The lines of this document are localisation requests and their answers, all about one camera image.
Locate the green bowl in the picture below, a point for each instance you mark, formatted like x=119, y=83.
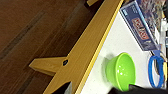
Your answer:
x=121, y=71

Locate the white work table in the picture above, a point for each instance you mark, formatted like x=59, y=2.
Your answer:
x=96, y=46

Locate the colourful game box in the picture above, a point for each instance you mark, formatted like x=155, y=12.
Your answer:
x=141, y=26

